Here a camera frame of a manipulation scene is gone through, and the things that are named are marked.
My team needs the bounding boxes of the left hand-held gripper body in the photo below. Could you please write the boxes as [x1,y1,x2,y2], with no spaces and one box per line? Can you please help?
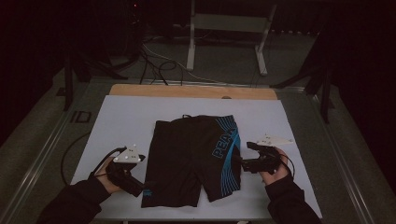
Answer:
[105,143,148,188]

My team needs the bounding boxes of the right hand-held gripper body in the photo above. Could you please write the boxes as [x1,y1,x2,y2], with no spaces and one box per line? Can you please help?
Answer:
[241,133,295,175]

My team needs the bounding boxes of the black shorts with blue stripes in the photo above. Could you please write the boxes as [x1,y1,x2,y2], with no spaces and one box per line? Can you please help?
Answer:
[140,114,243,209]

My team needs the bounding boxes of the person's right hand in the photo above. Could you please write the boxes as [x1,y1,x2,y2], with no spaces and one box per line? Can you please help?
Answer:
[260,147,294,187]

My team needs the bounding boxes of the person's left hand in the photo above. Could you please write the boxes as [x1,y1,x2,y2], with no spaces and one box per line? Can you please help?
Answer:
[98,156,125,195]

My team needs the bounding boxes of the white table sheet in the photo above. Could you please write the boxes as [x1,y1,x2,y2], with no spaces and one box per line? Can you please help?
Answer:
[70,94,323,222]

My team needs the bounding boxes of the wooden table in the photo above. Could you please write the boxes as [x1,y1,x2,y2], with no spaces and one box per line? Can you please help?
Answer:
[108,83,278,101]

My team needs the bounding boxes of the dark tripod stand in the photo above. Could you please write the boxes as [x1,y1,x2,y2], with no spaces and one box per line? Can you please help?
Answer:
[270,31,336,124]
[55,46,129,112]

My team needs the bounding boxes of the white metal stand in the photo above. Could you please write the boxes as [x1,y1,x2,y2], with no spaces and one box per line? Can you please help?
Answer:
[185,0,278,77]

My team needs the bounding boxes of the dark computer tower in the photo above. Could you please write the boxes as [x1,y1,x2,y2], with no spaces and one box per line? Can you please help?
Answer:
[105,0,145,61]

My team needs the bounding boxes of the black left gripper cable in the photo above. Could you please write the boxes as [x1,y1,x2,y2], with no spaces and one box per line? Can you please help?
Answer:
[88,147,128,180]

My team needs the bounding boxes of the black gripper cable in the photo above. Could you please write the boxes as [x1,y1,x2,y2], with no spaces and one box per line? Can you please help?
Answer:
[279,152,297,180]
[88,147,128,180]

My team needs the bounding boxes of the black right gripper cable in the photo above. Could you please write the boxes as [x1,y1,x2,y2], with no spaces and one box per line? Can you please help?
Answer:
[279,152,297,180]

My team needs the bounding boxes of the black floor cable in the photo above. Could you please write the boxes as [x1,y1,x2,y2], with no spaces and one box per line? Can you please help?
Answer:
[60,131,92,187]

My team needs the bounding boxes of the metal floor rail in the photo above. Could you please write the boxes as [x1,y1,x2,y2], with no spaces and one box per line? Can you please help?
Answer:
[274,85,376,224]
[0,77,94,224]

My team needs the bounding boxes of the black tangled floor cables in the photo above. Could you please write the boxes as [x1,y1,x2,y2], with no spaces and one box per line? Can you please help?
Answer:
[138,43,185,87]

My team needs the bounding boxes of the white floor cable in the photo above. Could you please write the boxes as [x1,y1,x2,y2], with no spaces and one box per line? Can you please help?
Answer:
[142,43,227,86]

